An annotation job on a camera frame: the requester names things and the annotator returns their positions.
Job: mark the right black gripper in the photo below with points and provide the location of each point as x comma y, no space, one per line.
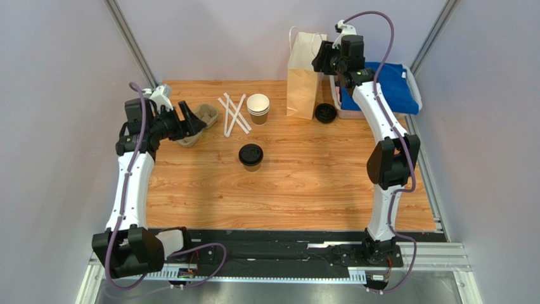
322,56

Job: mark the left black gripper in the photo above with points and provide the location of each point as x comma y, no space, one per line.
189,126

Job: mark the cardboard cup carrier tray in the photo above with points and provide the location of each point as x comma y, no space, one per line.
206,113

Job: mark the brown paper bag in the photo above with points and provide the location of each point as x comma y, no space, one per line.
302,80

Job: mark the black plastic cup lid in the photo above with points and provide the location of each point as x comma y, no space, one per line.
250,155

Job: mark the stack of paper cups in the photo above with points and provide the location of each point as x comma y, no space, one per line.
258,108

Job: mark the single paper coffee cup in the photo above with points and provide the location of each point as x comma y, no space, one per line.
252,168

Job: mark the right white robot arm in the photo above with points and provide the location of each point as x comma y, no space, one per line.
393,160

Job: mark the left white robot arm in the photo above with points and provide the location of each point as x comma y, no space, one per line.
127,248

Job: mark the white plastic basket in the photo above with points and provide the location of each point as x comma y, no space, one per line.
349,114

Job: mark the white wrapped straw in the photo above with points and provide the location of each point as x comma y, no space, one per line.
237,111
234,114

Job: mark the stack of black lids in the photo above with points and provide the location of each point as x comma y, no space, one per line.
325,113

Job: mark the blue folded towel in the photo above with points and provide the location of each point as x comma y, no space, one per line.
394,86

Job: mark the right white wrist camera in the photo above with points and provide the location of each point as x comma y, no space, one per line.
343,29

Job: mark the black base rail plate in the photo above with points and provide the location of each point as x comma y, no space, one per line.
341,248

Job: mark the white slotted cable duct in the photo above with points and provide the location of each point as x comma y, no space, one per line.
261,271

